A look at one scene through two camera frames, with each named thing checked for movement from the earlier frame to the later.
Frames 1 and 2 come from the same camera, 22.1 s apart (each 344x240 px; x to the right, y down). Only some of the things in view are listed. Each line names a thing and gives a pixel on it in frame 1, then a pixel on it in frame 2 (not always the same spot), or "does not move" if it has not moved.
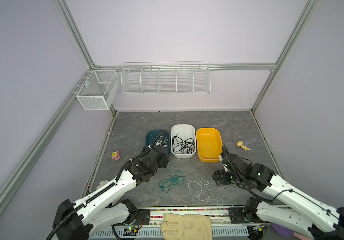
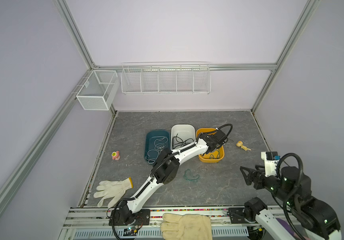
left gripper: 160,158 → 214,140
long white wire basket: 166,77 does not move
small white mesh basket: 98,91 does not move
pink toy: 115,155 does not move
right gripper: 222,180 → 260,175
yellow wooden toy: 240,143 does not move
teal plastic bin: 158,137 does not move
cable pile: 165,184 → 213,156
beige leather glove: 186,227 does not move
